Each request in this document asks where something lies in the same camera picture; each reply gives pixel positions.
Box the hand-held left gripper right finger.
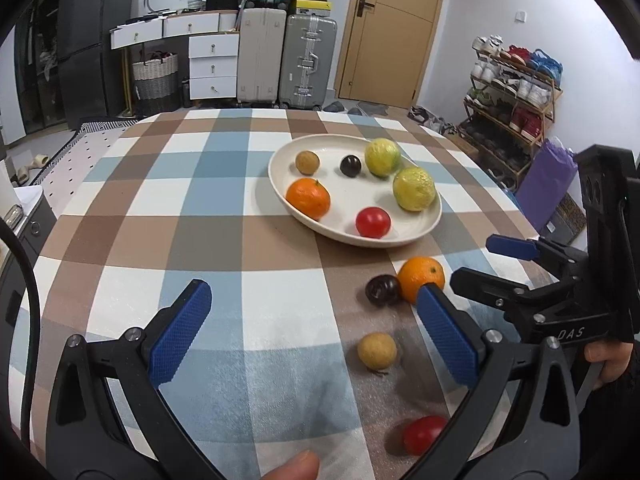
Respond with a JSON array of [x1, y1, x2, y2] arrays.
[[410, 282, 581, 480]]

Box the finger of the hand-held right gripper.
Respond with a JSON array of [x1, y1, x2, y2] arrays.
[[486, 234, 592, 288], [450, 266, 577, 323]]

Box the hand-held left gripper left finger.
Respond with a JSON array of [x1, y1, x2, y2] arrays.
[[46, 280, 226, 480]]

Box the orange mandarin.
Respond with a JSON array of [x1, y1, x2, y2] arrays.
[[397, 256, 446, 305], [286, 177, 332, 221]]

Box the brown longan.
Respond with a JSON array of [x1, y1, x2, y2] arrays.
[[357, 332, 398, 371], [295, 150, 321, 176]]

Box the red tomato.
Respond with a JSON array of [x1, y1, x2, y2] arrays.
[[402, 415, 449, 456], [355, 207, 392, 239]]

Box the yellow-green round fruit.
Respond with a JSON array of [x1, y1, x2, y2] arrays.
[[364, 138, 402, 177], [392, 167, 437, 212]]

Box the cream round plate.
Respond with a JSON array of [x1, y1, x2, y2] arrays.
[[268, 134, 443, 248]]

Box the person's right hand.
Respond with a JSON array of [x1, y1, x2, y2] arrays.
[[584, 339, 640, 387]]

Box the person's left hand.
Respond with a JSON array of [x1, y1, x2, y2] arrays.
[[257, 450, 321, 480]]

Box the patterned box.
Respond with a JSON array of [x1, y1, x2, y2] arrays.
[[547, 192, 586, 236]]

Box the purple bag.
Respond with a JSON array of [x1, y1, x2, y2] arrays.
[[515, 137, 578, 233]]

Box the checked tablecloth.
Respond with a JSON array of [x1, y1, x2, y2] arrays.
[[0, 107, 566, 480]]

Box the wooden shoe rack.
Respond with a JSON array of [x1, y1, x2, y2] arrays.
[[457, 35, 563, 191]]

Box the pile of floor shoes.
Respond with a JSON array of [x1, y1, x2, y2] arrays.
[[407, 106, 456, 136]]

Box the rows of shoes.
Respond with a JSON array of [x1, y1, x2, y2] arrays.
[[460, 35, 563, 181]]

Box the grey appliance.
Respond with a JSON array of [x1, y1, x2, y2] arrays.
[[0, 187, 58, 341]]

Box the dotted rug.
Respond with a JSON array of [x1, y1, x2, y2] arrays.
[[30, 117, 141, 186]]

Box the beige slippers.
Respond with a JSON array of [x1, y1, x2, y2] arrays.
[[12, 155, 51, 186]]

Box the white sheet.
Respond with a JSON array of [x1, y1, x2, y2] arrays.
[[0, 155, 23, 211]]

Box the grey slippers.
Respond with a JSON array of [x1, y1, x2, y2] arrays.
[[322, 101, 391, 117]]

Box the wooden door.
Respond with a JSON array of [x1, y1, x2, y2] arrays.
[[334, 0, 451, 108]]

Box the wicker basket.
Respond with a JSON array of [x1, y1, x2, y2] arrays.
[[131, 51, 179, 116]]

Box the white drawer desk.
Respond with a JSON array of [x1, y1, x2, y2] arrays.
[[110, 10, 241, 101]]

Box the silver suitcase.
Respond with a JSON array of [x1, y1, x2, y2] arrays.
[[278, 14, 338, 111]]

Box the beige suitcase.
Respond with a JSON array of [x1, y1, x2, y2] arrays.
[[236, 7, 287, 106]]

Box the dark glass wardrobe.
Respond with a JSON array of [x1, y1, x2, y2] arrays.
[[12, 0, 66, 141]]

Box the black refrigerator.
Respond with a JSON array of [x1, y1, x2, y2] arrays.
[[57, 0, 138, 128]]

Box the black cable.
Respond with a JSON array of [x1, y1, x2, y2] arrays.
[[0, 220, 41, 436]]

